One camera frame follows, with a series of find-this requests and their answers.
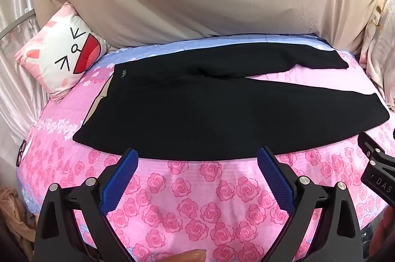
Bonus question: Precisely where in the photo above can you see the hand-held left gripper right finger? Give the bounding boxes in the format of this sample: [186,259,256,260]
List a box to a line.
[257,146,361,262]

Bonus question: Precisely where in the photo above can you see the shiny pink satin curtain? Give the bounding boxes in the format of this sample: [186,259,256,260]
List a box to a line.
[0,0,53,139]

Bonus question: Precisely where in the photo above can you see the floral fleece blanket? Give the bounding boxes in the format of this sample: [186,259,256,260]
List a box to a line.
[359,0,395,111]

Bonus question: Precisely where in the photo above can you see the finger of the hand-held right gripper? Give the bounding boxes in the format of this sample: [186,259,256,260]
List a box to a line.
[358,131,389,164]

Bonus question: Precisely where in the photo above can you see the black pants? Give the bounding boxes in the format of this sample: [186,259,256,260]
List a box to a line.
[72,41,390,162]

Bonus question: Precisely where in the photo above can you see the beige crumpled garment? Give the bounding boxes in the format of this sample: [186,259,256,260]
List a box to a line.
[0,186,34,262]

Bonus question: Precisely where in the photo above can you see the person's left hand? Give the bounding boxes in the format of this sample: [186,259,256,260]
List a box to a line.
[171,249,208,262]

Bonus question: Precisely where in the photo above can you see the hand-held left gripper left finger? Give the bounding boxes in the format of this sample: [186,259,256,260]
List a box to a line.
[34,148,139,262]

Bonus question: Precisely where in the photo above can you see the pink rose bedsheet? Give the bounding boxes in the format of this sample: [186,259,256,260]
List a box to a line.
[14,33,395,262]

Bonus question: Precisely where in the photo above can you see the cat face pillow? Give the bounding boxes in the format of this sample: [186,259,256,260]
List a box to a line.
[14,2,108,103]

